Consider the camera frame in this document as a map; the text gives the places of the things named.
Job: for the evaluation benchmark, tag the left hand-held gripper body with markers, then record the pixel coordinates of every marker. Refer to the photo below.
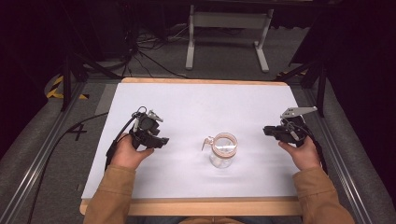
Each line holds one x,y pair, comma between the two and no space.
145,126

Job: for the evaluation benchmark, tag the wooden table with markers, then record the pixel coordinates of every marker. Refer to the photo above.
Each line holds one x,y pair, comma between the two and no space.
199,207

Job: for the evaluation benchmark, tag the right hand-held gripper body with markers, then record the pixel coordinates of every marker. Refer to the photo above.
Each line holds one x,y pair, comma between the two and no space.
294,129

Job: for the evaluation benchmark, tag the yellow black hazard tape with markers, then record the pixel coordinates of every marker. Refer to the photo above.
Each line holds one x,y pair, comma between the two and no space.
55,90

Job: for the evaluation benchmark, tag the person's right hand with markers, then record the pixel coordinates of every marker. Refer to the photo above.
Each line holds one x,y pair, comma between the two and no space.
303,155

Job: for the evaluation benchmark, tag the white table mat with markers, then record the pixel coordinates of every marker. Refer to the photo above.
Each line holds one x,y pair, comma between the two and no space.
193,105

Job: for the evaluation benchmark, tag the aluminium rail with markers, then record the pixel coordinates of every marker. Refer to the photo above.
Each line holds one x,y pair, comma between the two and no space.
339,155
37,161

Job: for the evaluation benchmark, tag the black tripod stand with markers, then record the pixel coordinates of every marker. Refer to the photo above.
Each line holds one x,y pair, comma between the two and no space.
320,84
67,81

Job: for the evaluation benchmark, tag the white metal stand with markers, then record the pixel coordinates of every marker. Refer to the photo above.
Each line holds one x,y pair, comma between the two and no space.
229,20

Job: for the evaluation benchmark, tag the person's left hand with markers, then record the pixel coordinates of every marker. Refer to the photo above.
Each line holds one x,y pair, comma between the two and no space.
128,154

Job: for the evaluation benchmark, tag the clear glass clamp jar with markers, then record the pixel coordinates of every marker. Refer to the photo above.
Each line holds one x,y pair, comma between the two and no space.
224,152

